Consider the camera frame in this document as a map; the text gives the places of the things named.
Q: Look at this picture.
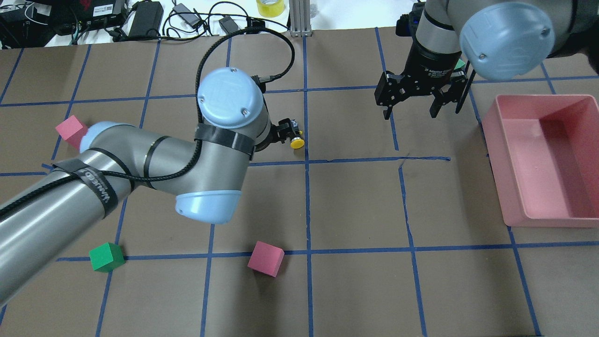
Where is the small green cube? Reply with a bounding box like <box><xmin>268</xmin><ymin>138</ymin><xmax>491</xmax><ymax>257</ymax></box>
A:
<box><xmin>454</xmin><ymin>59</ymin><xmax>467</xmax><ymax>71</ymax></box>

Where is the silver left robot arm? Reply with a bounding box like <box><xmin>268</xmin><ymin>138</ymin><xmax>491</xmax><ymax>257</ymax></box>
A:
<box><xmin>0</xmin><ymin>67</ymin><xmax>286</xmax><ymax>305</ymax></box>

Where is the black power adapter brick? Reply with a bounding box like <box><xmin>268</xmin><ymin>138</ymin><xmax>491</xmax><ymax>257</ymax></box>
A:
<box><xmin>128</xmin><ymin>0</ymin><xmax>163</xmax><ymax>39</ymax></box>

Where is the small grey power adapter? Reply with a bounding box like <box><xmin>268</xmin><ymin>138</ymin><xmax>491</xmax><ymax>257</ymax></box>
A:
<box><xmin>173</xmin><ymin>3</ymin><xmax>202</xmax><ymax>29</ymax></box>

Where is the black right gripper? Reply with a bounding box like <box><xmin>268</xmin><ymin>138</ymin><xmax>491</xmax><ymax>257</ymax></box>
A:
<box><xmin>374</xmin><ymin>44</ymin><xmax>476</xmax><ymax>121</ymax></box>

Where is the green foam cube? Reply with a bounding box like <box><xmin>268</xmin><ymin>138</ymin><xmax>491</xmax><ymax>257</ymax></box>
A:
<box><xmin>88</xmin><ymin>242</ymin><xmax>125</xmax><ymax>273</ymax></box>

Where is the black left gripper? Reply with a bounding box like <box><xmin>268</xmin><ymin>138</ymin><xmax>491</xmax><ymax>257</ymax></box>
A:
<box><xmin>271</xmin><ymin>118</ymin><xmax>300</xmax><ymax>144</ymax></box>

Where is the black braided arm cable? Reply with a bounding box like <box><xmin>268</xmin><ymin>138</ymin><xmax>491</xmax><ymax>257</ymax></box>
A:
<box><xmin>0</xmin><ymin>26</ymin><xmax>296</xmax><ymax>220</ymax></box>

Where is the yellow tape roll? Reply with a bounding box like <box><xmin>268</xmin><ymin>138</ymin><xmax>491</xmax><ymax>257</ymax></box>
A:
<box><xmin>256</xmin><ymin>0</ymin><xmax>285</xmax><ymax>18</ymax></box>

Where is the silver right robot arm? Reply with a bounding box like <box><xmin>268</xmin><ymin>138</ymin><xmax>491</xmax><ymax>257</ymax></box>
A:
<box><xmin>374</xmin><ymin>0</ymin><xmax>598</xmax><ymax>120</ymax></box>

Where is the pink plastic bin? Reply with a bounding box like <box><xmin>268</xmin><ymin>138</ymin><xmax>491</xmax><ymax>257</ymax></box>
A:
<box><xmin>482</xmin><ymin>95</ymin><xmax>599</xmax><ymax>228</ymax></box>

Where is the aluminium extrusion post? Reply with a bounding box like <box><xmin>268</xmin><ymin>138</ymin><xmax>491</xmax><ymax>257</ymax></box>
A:
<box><xmin>289</xmin><ymin>0</ymin><xmax>313</xmax><ymax>37</ymax></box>

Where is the pink foam cube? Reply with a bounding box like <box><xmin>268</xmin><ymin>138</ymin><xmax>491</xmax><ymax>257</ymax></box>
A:
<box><xmin>247</xmin><ymin>241</ymin><xmax>285</xmax><ymax>278</ymax></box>
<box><xmin>54</xmin><ymin>116</ymin><xmax>88</xmax><ymax>151</ymax></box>

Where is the black electronics box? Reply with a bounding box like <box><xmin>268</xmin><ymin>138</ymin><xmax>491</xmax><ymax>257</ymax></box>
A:
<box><xmin>48</xmin><ymin>0</ymin><xmax>129</xmax><ymax>36</ymax></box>

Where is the yellow push button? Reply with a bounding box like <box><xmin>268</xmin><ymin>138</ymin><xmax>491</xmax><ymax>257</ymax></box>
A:
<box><xmin>290</xmin><ymin>136</ymin><xmax>306</xmax><ymax>151</ymax></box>

